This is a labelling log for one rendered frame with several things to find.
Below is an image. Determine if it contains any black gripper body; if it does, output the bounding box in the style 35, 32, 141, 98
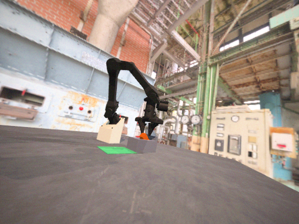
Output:
135, 108, 164, 124

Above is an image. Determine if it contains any orange l-shaped part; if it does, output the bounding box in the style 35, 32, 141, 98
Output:
139, 133, 149, 140

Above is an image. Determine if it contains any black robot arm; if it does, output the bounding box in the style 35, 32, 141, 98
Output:
103, 58, 169, 124

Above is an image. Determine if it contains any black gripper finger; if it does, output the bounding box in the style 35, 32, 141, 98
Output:
138, 122, 147, 133
148, 123, 158, 136

